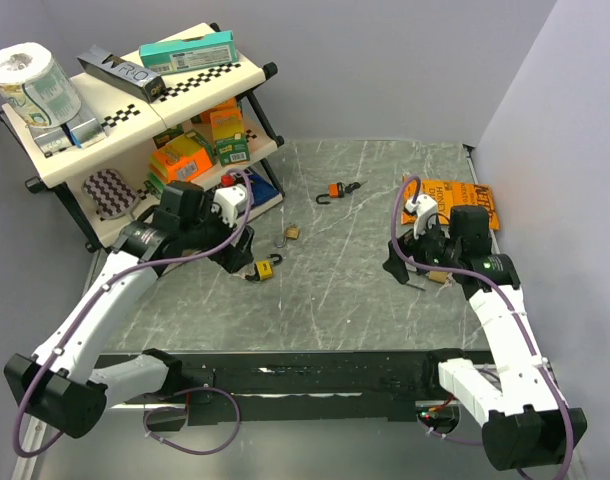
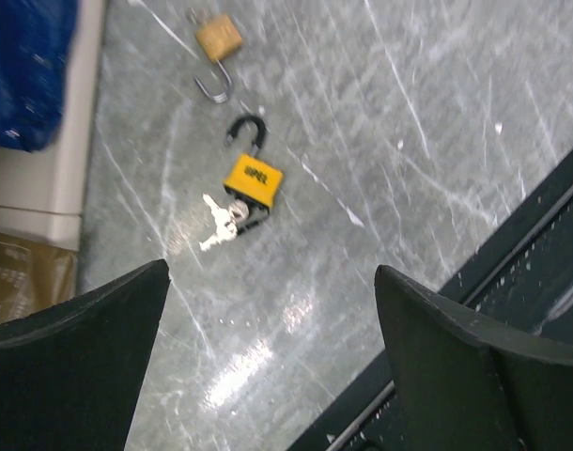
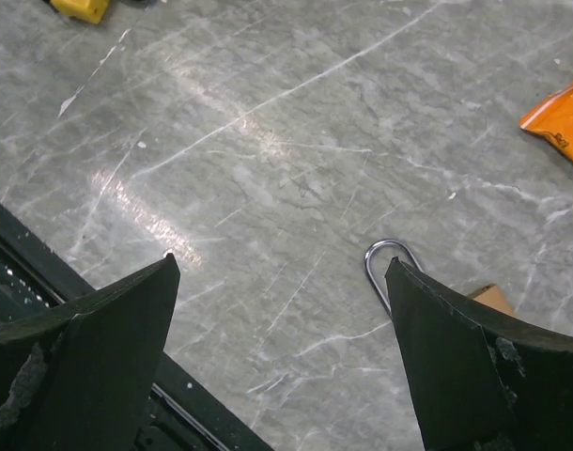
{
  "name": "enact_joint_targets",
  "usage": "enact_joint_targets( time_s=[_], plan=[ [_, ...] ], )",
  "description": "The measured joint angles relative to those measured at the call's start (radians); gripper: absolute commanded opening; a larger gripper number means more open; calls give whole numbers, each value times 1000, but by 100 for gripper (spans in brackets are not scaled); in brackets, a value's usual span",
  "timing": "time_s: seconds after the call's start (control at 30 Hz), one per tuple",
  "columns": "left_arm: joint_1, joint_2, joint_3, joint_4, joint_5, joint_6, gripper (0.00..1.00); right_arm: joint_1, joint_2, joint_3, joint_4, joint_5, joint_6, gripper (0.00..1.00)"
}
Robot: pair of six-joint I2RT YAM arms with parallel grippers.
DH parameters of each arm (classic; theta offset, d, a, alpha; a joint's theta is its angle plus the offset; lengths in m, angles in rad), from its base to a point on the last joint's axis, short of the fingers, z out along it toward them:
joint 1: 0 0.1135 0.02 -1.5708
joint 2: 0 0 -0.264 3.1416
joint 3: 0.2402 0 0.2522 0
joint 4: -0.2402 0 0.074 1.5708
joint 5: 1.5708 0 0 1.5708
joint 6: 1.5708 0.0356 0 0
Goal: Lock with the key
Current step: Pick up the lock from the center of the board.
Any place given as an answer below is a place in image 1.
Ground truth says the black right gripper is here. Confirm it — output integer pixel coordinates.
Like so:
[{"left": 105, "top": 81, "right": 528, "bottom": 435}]
[{"left": 382, "top": 214, "right": 461, "bottom": 284}]

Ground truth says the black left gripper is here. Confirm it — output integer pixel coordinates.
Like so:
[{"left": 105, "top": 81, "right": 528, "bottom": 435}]
[{"left": 180, "top": 194, "right": 254, "bottom": 272}]

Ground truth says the brass padlock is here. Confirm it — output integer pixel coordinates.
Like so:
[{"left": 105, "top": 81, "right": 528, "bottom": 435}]
[
  {"left": 274, "top": 224, "right": 300, "bottom": 249},
  {"left": 426, "top": 271, "right": 454, "bottom": 290}
]

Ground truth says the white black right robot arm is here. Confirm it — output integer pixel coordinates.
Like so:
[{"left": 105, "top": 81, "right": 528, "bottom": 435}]
[{"left": 383, "top": 196, "right": 587, "bottom": 477}]

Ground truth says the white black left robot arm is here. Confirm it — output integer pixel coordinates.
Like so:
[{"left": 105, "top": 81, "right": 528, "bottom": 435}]
[{"left": 4, "top": 180, "right": 254, "bottom": 438}]

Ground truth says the yellow padlock with keys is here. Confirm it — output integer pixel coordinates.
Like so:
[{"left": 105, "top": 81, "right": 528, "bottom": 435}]
[{"left": 244, "top": 253, "right": 283, "bottom": 282}]

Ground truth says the blue Doritos chip bag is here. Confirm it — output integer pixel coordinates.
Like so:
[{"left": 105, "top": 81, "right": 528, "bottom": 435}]
[{"left": 245, "top": 168, "right": 279, "bottom": 208}]

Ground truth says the orange Kettle chip bag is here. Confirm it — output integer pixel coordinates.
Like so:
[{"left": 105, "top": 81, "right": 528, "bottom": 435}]
[{"left": 419, "top": 179, "right": 500, "bottom": 231}]

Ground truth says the orange padlock with keys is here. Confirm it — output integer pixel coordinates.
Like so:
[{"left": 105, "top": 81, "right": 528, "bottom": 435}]
[{"left": 315, "top": 181, "right": 364, "bottom": 205}]

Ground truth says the orange green sponge pack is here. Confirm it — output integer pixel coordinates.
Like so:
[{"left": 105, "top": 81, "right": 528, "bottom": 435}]
[{"left": 148, "top": 130, "right": 215, "bottom": 193}]

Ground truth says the upright orange green box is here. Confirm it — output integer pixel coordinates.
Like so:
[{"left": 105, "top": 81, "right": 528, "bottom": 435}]
[{"left": 210, "top": 107, "right": 250, "bottom": 166}]

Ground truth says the cream three-tier shelf rack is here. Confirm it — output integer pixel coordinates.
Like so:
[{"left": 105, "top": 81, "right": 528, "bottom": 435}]
[{"left": 0, "top": 21, "right": 286, "bottom": 253}]

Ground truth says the silver blue small box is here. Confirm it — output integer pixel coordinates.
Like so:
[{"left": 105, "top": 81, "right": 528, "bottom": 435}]
[{"left": 66, "top": 111, "right": 106, "bottom": 149}]

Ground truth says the teal toothpaste box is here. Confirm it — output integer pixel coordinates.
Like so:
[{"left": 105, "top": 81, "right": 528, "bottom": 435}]
[{"left": 138, "top": 31, "right": 238, "bottom": 75}]

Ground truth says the dark grey long box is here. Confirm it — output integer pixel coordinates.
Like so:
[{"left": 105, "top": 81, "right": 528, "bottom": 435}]
[{"left": 77, "top": 45, "right": 166, "bottom": 103}]

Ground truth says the toilet paper roll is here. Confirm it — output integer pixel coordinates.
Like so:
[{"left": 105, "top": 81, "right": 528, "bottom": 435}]
[{"left": 0, "top": 42, "right": 82, "bottom": 129}]

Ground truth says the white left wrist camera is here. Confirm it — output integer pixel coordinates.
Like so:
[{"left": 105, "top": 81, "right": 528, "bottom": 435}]
[{"left": 211, "top": 184, "right": 248, "bottom": 227}]

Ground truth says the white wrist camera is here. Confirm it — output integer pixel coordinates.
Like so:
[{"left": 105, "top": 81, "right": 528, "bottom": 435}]
[
  {"left": 211, "top": 184, "right": 248, "bottom": 227},
  {"left": 404, "top": 194, "right": 438, "bottom": 239}
]

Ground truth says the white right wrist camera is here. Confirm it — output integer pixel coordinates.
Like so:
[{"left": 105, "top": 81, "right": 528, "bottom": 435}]
[{"left": 404, "top": 194, "right": 438, "bottom": 239}]

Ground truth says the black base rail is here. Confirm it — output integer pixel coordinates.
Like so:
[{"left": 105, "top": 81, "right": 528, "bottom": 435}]
[{"left": 92, "top": 349, "right": 486, "bottom": 426}]

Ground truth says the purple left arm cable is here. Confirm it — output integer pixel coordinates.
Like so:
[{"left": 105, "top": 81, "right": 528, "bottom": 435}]
[{"left": 12, "top": 168, "right": 255, "bottom": 459}]

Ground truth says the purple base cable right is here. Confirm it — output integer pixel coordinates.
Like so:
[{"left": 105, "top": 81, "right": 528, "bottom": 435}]
[{"left": 419, "top": 419, "right": 486, "bottom": 447}]

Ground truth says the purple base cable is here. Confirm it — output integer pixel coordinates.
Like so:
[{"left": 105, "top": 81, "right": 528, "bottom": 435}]
[
  {"left": 143, "top": 387, "right": 242, "bottom": 455},
  {"left": 419, "top": 419, "right": 486, "bottom": 447}
]

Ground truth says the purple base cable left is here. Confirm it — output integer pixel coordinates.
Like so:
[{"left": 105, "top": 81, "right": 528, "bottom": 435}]
[{"left": 143, "top": 387, "right": 242, "bottom": 455}]

